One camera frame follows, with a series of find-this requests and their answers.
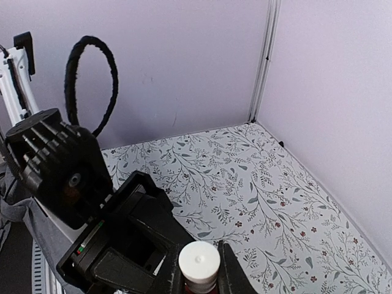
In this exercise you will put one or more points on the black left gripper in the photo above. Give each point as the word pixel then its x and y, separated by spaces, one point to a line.
pixel 121 249

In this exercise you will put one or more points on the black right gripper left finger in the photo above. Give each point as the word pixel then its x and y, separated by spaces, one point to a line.
pixel 171 279

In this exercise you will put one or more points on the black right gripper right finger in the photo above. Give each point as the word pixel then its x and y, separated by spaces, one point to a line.
pixel 231 278

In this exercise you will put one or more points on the red nail polish bottle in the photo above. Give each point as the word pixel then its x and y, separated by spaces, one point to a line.
pixel 203 288

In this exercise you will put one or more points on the grey sleeved forearm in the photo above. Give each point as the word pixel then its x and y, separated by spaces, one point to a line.
pixel 23 222

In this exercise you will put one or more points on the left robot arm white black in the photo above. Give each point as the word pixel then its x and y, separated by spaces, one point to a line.
pixel 17 67

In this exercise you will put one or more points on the aluminium front rail frame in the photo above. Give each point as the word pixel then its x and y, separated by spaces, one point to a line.
pixel 43 280

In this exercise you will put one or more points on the aluminium corner post left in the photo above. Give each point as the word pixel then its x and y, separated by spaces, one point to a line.
pixel 272 18

